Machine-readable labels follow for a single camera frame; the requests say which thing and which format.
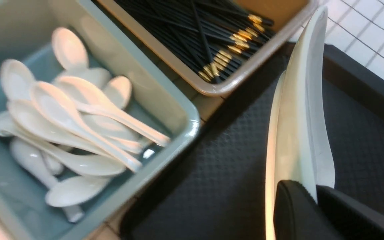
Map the white spoon left low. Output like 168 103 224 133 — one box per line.
9 137 85 223

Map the white spoon right centre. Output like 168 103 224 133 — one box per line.
55 76 171 147

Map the black plastic serving tray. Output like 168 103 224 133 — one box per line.
119 43 384 240

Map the large white square plate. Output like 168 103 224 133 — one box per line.
265 5 335 240

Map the teal plastic bin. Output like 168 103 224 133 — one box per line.
0 0 201 240

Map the white spoon back top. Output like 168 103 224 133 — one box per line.
0 59 36 101

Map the white spoon upright centre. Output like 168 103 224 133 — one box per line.
29 81 143 172

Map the brown plastic bin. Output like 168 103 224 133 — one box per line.
94 0 318 96

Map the white spoon back right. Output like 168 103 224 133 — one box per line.
51 27 89 70

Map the pile of black chopsticks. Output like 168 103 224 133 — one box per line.
116 0 276 84

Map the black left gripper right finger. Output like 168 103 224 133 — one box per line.
316 185 384 240

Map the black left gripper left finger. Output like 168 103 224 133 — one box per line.
273 180 342 240

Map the white spoon far right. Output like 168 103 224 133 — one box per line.
103 76 132 109

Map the white ceramic soup spoon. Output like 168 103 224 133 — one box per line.
45 176 113 208

